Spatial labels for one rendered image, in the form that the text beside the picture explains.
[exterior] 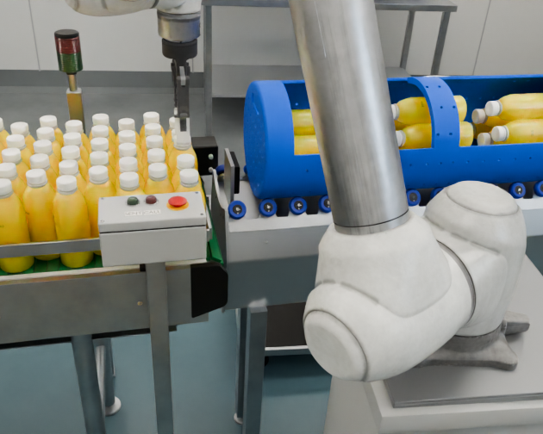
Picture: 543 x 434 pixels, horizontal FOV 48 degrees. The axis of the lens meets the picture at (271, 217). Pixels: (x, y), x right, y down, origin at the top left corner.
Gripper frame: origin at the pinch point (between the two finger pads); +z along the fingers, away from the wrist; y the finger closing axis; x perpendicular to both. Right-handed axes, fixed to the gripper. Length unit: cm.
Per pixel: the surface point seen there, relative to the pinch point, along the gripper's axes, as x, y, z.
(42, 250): 31.1, -18.8, 18.5
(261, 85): -18.5, 1.2, -8.8
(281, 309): -40, 47, 99
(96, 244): 20.3, -18.8, 18.2
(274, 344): -34, 28, 99
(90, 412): 26, -20, 68
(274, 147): -19.2, -11.5, 0.9
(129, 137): 11.9, 5.4, 4.6
